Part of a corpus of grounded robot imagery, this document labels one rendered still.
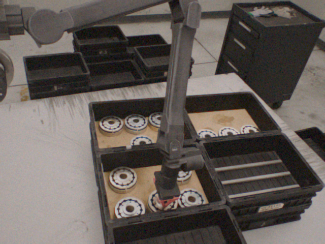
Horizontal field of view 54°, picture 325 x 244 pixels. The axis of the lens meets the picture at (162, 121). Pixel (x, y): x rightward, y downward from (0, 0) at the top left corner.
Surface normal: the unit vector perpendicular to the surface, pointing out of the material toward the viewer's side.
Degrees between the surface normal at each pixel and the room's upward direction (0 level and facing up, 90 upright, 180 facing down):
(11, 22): 76
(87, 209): 0
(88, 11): 56
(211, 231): 0
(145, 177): 0
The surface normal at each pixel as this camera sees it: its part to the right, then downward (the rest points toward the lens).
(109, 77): 0.11, -0.76
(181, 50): 0.34, 0.17
